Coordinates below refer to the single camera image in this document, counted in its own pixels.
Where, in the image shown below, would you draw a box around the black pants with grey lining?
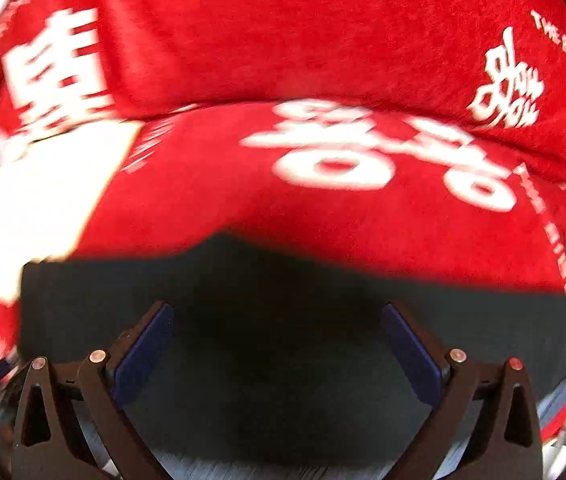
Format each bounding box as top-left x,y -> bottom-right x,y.
18,232 -> 566,480

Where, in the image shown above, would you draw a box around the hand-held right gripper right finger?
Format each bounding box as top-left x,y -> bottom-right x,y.
382,302 -> 546,480

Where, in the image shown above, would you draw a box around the red printed blanket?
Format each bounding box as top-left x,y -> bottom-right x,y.
0,0 -> 566,443

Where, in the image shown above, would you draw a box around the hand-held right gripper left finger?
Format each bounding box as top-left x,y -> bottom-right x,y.
10,301 -> 176,480

